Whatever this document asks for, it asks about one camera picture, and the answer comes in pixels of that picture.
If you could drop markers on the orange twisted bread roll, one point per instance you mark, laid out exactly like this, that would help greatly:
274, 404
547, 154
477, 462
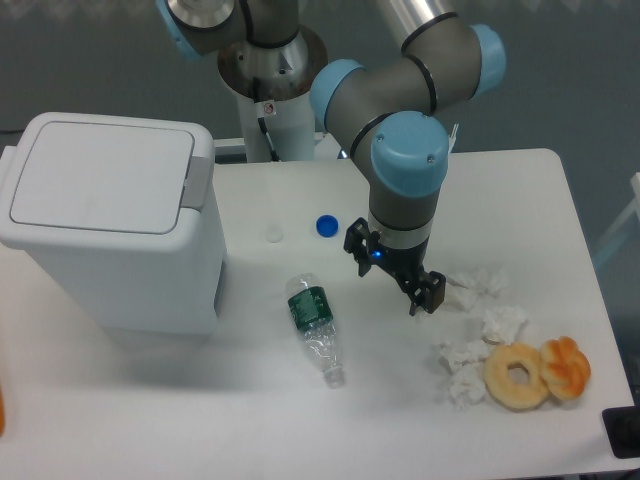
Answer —
564, 368

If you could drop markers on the orange object at edge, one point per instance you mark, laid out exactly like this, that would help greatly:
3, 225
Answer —
2, 414

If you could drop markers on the white bottle cap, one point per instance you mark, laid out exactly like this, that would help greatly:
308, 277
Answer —
274, 234

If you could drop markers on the crumpled white tissue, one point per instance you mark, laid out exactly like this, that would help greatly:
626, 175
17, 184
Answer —
460, 298
458, 354
466, 387
482, 281
502, 324

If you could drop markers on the crumpled white tissue middle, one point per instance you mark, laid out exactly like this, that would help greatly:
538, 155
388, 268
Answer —
502, 324

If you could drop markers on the white lidded trash can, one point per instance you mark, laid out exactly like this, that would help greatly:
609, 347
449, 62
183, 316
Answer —
121, 213

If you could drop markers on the white frame at right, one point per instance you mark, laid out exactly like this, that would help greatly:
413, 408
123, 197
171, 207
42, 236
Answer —
624, 227

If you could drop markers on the crushed clear plastic bottle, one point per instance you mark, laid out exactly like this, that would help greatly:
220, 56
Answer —
313, 319

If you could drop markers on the blue bottle cap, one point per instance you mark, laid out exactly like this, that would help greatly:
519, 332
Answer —
327, 226

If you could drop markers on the crumpled white tissue bottom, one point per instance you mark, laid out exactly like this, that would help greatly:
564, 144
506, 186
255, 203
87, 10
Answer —
466, 387

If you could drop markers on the black device at edge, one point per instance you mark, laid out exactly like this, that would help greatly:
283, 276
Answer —
622, 429

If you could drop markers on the white bracket behind table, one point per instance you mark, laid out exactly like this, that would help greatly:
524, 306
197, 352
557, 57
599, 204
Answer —
453, 137

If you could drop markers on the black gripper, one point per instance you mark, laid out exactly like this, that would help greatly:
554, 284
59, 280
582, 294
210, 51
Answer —
400, 254

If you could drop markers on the plain ring donut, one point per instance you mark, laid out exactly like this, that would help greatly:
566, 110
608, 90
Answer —
512, 376

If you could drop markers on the crumpled white tissue lower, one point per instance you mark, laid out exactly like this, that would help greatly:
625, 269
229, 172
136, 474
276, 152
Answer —
458, 354

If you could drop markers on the crumpled white tissue top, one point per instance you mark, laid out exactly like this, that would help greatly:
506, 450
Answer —
482, 281

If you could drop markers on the crumpled white tissue left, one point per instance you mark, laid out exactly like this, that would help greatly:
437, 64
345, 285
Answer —
460, 298

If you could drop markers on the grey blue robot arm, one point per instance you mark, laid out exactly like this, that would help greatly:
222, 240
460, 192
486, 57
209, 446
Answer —
384, 121

